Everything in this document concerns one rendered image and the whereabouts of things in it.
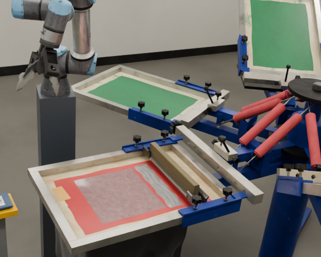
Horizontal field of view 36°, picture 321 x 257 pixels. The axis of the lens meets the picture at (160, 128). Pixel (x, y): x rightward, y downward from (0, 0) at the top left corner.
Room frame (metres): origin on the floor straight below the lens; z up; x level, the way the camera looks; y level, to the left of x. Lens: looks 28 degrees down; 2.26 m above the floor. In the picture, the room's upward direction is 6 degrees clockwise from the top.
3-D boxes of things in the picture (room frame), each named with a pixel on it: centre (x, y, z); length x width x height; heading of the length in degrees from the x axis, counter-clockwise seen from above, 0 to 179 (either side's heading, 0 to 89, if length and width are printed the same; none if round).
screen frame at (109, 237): (1.86, 0.10, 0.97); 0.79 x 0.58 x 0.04; 122
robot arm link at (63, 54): (2.33, 0.55, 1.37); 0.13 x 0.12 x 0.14; 92
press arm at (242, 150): (2.15, -0.38, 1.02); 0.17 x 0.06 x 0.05; 122
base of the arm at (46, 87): (2.33, 0.56, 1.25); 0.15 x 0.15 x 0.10
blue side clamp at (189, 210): (1.75, -0.25, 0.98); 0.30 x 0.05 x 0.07; 122
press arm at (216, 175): (2.09, -0.27, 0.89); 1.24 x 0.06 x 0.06; 122
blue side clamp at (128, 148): (2.22, 0.04, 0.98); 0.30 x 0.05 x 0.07; 122
